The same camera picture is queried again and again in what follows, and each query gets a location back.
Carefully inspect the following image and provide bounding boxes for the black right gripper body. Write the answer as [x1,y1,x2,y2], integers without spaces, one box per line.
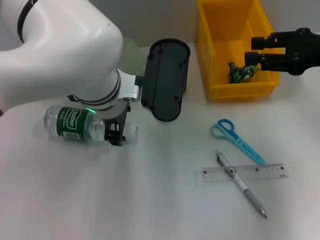
[284,27,320,76]

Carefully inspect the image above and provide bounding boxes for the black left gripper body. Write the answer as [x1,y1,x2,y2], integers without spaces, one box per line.
[103,106,131,126]

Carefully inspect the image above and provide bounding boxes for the green plastic wrapper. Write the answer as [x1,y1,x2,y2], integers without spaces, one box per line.
[226,61,261,85]

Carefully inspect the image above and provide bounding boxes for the clear green-label water bottle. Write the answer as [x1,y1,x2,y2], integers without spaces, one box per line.
[43,104,139,147]

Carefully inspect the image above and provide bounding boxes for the translucent green fruit plate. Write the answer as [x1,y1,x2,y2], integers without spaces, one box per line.
[122,36,151,76]

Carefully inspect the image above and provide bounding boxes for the black mesh pen holder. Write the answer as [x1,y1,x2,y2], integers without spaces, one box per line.
[149,38,192,96]

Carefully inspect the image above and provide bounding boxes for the blue scissors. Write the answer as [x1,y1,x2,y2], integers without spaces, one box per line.
[210,118,267,165]

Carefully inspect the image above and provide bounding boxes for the clear plastic ruler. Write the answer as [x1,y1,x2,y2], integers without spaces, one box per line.
[202,163,290,183]

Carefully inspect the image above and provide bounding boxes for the white grey pen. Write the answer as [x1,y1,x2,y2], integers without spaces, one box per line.
[215,149,268,219]

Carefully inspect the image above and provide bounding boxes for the yellow plastic bin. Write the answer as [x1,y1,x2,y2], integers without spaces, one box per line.
[196,0,281,100]

